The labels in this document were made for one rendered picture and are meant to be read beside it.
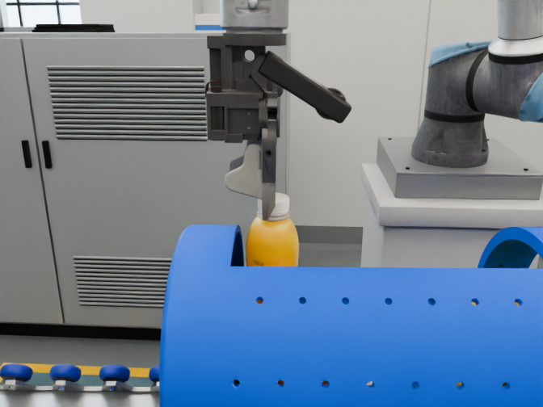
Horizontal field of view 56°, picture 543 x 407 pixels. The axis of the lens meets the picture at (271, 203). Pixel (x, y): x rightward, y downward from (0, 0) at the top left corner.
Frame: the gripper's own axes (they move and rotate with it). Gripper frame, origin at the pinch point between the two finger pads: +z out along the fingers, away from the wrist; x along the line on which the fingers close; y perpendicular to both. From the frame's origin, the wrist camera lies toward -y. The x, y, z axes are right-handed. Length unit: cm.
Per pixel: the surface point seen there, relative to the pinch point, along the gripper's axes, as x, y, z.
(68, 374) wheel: -2.7, 29.8, 28.2
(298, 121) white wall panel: -275, -13, 38
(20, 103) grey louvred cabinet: -154, 108, 11
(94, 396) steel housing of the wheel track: -3.3, 26.7, 32.7
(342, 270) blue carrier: 12.0, -7.6, 3.1
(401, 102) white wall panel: -272, -79, 24
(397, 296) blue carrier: 14.5, -12.9, 4.6
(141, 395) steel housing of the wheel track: -3.8, 19.7, 32.7
